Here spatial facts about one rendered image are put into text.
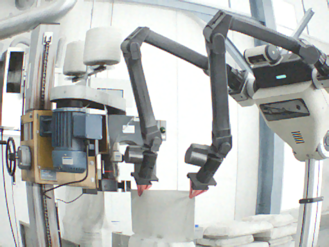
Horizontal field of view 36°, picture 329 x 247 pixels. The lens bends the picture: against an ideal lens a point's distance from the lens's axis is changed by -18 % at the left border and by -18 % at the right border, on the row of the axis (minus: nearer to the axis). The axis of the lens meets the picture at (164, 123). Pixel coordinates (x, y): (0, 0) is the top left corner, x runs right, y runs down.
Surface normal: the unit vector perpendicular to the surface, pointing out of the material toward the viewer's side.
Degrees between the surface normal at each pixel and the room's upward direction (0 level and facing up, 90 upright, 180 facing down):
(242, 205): 90
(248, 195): 90
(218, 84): 120
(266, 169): 90
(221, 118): 115
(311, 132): 130
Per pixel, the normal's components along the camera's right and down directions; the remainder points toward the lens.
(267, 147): -0.84, -0.05
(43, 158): 0.54, -0.08
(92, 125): 0.85, -0.05
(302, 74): -0.65, 0.60
